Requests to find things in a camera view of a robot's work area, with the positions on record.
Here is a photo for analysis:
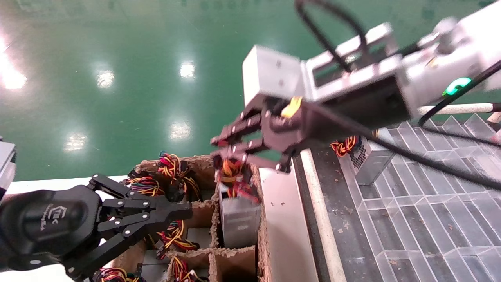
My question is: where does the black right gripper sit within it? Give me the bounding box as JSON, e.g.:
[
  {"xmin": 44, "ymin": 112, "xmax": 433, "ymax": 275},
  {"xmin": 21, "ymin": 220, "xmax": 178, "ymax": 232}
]
[{"xmin": 211, "ymin": 76, "xmax": 413, "ymax": 174}]

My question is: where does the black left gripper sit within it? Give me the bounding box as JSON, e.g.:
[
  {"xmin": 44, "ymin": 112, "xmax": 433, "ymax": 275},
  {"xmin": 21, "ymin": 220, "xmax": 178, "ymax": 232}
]
[{"xmin": 0, "ymin": 174, "xmax": 192, "ymax": 280}]

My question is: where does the silver power supply with wires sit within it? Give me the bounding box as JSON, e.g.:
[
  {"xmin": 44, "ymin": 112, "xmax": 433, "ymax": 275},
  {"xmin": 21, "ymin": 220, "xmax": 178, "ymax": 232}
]
[
  {"xmin": 127, "ymin": 175, "xmax": 166, "ymax": 197},
  {"xmin": 158, "ymin": 152, "xmax": 203, "ymax": 201},
  {"xmin": 215, "ymin": 156, "xmax": 263, "ymax": 249},
  {"xmin": 330, "ymin": 126, "xmax": 395, "ymax": 186},
  {"xmin": 98, "ymin": 266, "xmax": 143, "ymax": 282},
  {"xmin": 169, "ymin": 255, "xmax": 208, "ymax": 282},
  {"xmin": 143, "ymin": 220, "xmax": 201, "ymax": 261}
]

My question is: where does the brown cardboard divider box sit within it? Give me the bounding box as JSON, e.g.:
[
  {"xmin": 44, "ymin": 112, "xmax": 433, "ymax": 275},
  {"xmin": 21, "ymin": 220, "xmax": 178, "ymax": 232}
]
[{"xmin": 114, "ymin": 155, "xmax": 272, "ymax": 282}]

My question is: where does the conveyor with clear dividers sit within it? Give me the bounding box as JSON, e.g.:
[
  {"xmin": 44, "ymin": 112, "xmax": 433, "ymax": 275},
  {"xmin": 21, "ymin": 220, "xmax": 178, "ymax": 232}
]
[{"xmin": 292, "ymin": 103, "xmax": 501, "ymax": 282}]

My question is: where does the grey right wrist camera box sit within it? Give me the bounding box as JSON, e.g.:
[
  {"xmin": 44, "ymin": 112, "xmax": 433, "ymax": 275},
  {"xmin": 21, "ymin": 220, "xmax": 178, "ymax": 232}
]
[{"xmin": 243, "ymin": 23, "xmax": 394, "ymax": 114}]

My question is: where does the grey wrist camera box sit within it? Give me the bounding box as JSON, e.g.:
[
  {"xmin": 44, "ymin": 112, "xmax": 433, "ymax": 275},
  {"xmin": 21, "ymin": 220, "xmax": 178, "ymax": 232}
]
[
  {"xmin": 243, "ymin": 23, "xmax": 394, "ymax": 114},
  {"xmin": 0, "ymin": 140, "xmax": 17, "ymax": 192}
]

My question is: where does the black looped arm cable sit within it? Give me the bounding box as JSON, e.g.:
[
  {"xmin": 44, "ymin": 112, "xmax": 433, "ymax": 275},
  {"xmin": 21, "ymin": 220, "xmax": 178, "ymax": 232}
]
[{"xmin": 294, "ymin": 0, "xmax": 369, "ymax": 73}]

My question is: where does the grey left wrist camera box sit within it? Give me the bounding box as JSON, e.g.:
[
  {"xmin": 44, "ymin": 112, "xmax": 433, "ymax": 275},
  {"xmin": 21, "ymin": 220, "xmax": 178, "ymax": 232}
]
[{"xmin": 0, "ymin": 140, "xmax": 17, "ymax": 192}]

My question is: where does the long black arm cable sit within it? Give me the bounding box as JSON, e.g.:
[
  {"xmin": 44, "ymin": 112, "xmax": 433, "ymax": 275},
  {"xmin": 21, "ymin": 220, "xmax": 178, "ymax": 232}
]
[{"xmin": 309, "ymin": 103, "xmax": 501, "ymax": 190}]

